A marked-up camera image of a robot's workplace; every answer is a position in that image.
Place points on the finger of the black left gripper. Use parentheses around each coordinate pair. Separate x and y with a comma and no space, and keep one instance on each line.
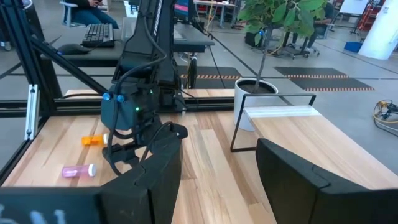
(121,154)
(179,131)

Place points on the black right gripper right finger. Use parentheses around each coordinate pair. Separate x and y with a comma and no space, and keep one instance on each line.
(311,196)

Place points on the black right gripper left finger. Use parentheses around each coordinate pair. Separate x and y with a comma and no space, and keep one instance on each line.
(140,193)

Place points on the orange medicine bottle white cap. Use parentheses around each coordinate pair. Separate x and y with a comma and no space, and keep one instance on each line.
(93,140)

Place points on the pink medicine bottle white cap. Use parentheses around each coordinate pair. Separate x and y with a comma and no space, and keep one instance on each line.
(76,171)

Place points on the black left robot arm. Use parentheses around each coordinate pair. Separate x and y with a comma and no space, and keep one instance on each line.
(164,46)

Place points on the white plant pot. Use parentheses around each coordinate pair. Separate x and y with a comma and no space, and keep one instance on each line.
(237,99)

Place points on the black floor mat striped edge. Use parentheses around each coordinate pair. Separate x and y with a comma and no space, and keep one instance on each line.
(311,71)
(214,71)
(332,84)

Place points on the grey desk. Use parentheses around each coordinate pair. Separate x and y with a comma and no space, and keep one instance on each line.
(186,40)

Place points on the black keyboard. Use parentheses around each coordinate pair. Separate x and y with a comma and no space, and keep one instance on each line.
(98,34)

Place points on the black computer mouse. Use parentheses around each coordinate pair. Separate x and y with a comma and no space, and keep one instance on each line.
(73,48)

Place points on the person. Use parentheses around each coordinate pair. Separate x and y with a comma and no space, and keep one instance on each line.
(93,18)
(327,14)

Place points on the white chair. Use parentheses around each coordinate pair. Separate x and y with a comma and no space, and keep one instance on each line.
(66,12)

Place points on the blue bin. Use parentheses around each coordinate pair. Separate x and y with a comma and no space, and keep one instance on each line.
(353,46)

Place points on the green leafy plant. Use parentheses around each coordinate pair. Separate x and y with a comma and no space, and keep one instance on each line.
(280,12)

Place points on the white round column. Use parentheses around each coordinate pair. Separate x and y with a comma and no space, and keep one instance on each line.
(381,31)

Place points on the whiteboard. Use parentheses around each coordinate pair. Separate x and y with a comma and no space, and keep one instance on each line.
(353,6)

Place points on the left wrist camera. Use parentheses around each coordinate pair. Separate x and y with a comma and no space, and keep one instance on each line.
(119,115)

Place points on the black aluminium table frame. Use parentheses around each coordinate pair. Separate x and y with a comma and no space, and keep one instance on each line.
(202,102)

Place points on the wooden shelf black metal frame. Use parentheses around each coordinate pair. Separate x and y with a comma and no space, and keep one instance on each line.
(311,140)

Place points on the silver aluminium bracket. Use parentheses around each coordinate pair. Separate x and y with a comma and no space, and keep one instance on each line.
(32,112)

